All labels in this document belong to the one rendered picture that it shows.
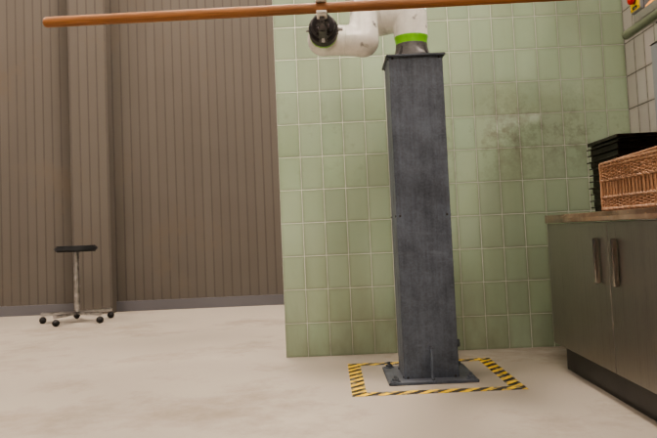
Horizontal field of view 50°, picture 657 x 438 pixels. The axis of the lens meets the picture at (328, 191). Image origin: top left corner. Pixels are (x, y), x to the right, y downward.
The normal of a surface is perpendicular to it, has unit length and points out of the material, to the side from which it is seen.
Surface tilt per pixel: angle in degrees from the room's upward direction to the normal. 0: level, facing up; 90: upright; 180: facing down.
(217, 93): 90
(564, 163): 90
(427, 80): 90
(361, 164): 90
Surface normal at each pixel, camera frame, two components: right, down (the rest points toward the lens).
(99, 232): 0.00, -0.06
